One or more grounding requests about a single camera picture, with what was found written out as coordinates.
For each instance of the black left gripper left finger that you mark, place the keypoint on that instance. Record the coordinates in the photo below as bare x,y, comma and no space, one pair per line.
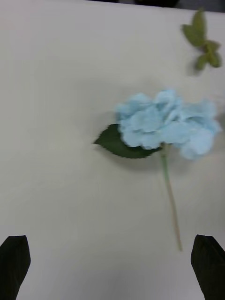
12,262

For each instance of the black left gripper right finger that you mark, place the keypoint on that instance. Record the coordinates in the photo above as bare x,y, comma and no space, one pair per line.
211,264

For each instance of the pale blue flower with stem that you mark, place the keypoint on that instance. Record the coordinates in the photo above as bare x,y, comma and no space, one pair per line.
164,122

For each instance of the pale green leaf twig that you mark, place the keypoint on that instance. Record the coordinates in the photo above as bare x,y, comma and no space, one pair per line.
194,35

